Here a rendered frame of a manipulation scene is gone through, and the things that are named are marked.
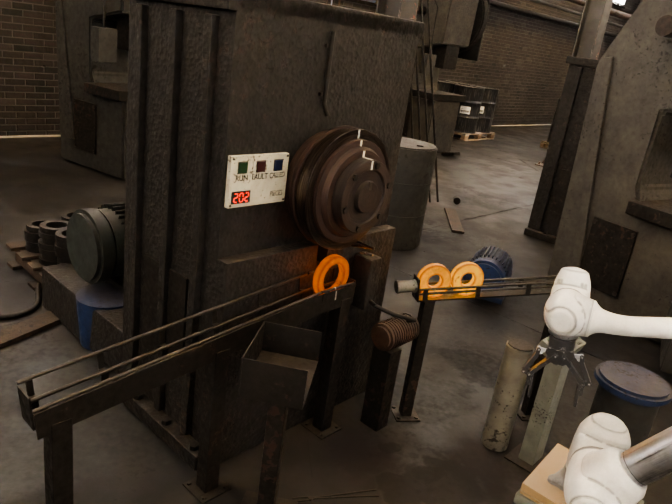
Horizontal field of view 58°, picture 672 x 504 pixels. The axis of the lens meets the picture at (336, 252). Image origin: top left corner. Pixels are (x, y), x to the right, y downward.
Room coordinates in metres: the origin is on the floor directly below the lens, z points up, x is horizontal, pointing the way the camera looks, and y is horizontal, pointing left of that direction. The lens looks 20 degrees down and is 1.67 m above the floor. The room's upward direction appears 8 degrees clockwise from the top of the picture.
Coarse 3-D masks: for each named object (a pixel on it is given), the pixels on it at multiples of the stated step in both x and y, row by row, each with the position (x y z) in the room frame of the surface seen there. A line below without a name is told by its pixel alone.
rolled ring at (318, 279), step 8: (328, 256) 2.26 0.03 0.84; (336, 256) 2.26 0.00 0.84; (320, 264) 2.22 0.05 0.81; (328, 264) 2.22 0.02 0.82; (344, 264) 2.30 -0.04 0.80; (320, 272) 2.20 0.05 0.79; (344, 272) 2.30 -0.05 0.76; (320, 280) 2.20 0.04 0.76; (336, 280) 2.31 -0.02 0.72; (344, 280) 2.31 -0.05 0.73; (320, 288) 2.20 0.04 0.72; (328, 288) 2.28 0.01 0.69
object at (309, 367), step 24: (264, 336) 1.86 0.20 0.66; (288, 336) 1.85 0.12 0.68; (312, 336) 1.84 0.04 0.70; (264, 360) 1.80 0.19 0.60; (288, 360) 1.82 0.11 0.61; (312, 360) 1.84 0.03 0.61; (240, 384) 1.60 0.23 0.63; (264, 384) 1.59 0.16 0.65; (288, 384) 1.58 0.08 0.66; (264, 456) 1.71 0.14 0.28; (264, 480) 1.71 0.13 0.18
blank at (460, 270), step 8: (464, 264) 2.53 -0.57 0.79; (472, 264) 2.54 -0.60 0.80; (456, 272) 2.52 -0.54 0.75; (464, 272) 2.53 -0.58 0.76; (472, 272) 2.54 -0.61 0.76; (480, 272) 2.55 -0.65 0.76; (456, 280) 2.52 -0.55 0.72; (472, 280) 2.56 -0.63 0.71; (480, 280) 2.55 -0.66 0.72; (472, 288) 2.54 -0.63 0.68
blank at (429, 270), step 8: (432, 264) 2.51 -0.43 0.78; (440, 264) 2.52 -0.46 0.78; (424, 272) 2.48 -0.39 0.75; (432, 272) 2.49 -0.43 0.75; (440, 272) 2.50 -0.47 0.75; (448, 272) 2.51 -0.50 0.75; (424, 280) 2.49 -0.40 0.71; (440, 280) 2.52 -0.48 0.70; (448, 280) 2.51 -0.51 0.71; (432, 296) 2.50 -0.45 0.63
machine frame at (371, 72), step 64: (192, 0) 2.08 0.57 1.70; (256, 0) 2.04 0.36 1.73; (128, 64) 2.40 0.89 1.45; (192, 64) 2.12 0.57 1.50; (256, 64) 2.06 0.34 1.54; (320, 64) 2.28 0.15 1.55; (384, 64) 2.56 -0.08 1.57; (128, 128) 2.39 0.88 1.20; (192, 128) 2.11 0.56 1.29; (256, 128) 2.07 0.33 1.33; (320, 128) 2.31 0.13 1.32; (384, 128) 2.61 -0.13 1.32; (128, 192) 2.38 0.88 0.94; (192, 192) 2.09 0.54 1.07; (128, 256) 2.38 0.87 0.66; (192, 256) 2.03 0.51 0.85; (256, 256) 2.06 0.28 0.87; (320, 256) 2.36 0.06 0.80; (384, 256) 2.63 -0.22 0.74; (128, 320) 2.31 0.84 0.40; (192, 320) 2.02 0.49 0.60; (320, 320) 2.35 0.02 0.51; (192, 384) 2.03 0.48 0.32; (192, 448) 1.95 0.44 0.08
